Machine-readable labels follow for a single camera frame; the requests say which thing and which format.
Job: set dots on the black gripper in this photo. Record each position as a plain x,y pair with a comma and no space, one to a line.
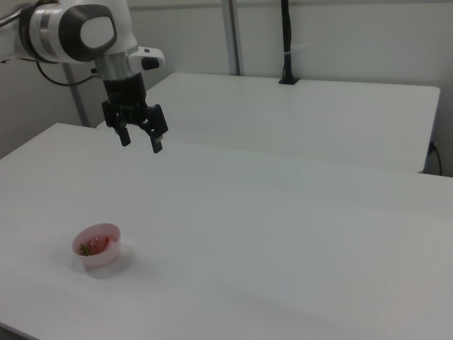
126,97

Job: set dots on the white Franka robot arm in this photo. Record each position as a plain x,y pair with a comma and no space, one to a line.
53,32

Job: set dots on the white plastic bowl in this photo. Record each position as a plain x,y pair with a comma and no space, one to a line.
97,246

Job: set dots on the red strawberry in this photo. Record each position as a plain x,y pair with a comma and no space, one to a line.
94,246

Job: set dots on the white rear table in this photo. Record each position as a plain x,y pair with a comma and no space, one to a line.
301,117

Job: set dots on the grey aluminium frame post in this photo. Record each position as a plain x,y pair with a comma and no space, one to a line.
232,35
75,93

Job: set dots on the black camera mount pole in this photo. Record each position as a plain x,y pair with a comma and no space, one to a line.
287,42

